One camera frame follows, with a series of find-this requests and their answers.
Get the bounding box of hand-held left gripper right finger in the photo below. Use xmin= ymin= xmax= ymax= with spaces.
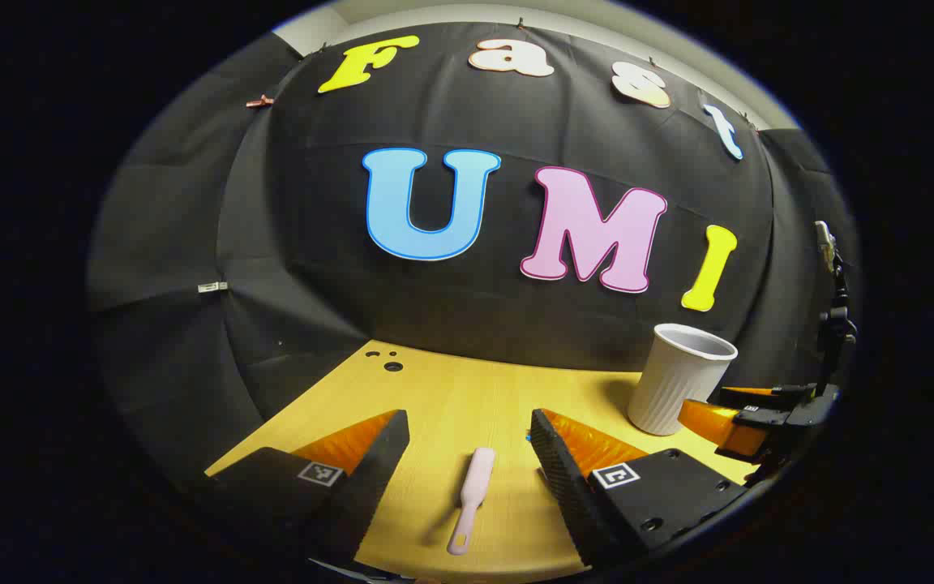
xmin=529 ymin=408 xmax=752 ymax=569

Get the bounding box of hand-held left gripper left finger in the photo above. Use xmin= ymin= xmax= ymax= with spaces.
xmin=191 ymin=410 xmax=411 ymax=569

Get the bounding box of white ribbed garbage bin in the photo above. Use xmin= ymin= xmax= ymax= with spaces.
xmin=628 ymin=323 xmax=739 ymax=437

